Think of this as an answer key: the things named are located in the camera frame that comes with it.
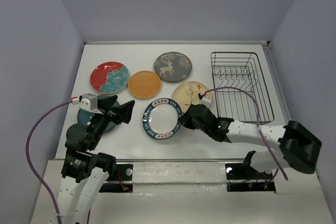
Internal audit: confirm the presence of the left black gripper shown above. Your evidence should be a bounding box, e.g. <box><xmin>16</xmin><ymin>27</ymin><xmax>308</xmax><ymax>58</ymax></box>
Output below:
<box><xmin>88</xmin><ymin>94</ymin><xmax>135</xmax><ymax>148</ymax></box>

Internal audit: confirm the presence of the dark teal blossom plate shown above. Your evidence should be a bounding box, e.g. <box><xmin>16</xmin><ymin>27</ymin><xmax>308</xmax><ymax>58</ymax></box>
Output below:
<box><xmin>77</xmin><ymin>109</ymin><xmax>116</xmax><ymax>133</ymax></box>

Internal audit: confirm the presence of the orange woven basket plate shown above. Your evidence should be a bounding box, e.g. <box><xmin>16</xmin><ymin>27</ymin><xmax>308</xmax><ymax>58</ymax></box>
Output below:
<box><xmin>128</xmin><ymin>70</ymin><xmax>162</xmax><ymax>99</ymax></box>

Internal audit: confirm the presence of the white plate teal lettered rim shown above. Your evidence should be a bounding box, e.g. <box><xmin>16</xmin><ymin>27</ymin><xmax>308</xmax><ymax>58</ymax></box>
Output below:
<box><xmin>142</xmin><ymin>98</ymin><xmax>182</xmax><ymax>140</ymax></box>

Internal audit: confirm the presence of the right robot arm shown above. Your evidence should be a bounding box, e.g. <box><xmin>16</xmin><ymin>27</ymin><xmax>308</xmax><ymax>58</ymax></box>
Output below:
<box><xmin>178</xmin><ymin>104</ymin><xmax>322</xmax><ymax>178</ymax></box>

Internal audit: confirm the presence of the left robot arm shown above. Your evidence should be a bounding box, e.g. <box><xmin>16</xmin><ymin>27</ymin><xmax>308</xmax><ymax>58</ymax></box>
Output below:
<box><xmin>49</xmin><ymin>93</ymin><xmax>135</xmax><ymax>223</ymax></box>

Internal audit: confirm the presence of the beige bird branch plate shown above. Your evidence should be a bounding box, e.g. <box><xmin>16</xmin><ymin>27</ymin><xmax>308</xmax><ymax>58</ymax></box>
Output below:
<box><xmin>173</xmin><ymin>81</ymin><xmax>208</xmax><ymax>114</ymax></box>

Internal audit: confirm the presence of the red and teal floral plate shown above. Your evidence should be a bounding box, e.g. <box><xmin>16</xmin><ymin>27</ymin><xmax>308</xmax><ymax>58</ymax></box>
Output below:
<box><xmin>90</xmin><ymin>61</ymin><xmax>130</xmax><ymax>94</ymax></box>

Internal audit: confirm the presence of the grey deer plate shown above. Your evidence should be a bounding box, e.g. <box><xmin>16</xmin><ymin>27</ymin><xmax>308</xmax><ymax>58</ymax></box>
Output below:
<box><xmin>154</xmin><ymin>51</ymin><xmax>193</xmax><ymax>82</ymax></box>

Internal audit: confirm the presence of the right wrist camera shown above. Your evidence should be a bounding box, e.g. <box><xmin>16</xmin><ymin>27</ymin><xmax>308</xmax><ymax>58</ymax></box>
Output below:
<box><xmin>198</xmin><ymin>93</ymin><xmax>212</xmax><ymax>108</ymax></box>

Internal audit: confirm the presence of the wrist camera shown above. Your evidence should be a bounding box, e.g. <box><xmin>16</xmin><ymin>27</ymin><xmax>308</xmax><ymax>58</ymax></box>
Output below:
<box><xmin>79</xmin><ymin>93</ymin><xmax>98</xmax><ymax>112</ymax></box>
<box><xmin>198</xmin><ymin>93</ymin><xmax>212</xmax><ymax>108</ymax></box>

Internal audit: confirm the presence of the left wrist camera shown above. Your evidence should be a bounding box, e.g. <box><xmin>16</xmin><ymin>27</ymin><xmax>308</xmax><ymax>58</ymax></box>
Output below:
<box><xmin>79</xmin><ymin>93</ymin><xmax>98</xmax><ymax>112</ymax></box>

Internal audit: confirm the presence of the black wire dish rack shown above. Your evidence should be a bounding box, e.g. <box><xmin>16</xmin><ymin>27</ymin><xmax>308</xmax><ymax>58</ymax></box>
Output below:
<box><xmin>211</xmin><ymin>52</ymin><xmax>275</xmax><ymax>124</ymax></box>

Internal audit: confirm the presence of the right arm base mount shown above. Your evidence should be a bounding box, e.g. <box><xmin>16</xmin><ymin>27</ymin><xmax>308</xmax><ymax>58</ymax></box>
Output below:
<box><xmin>225</xmin><ymin>163</ymin><xmax>276</xmax><ymax>192</ymax></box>

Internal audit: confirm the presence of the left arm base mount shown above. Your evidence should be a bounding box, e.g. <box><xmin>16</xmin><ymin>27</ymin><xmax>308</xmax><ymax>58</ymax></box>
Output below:
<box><xmin>99</xmin><ymin>163</ymin><xmax>133</xmax><ymax>193</ymax></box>

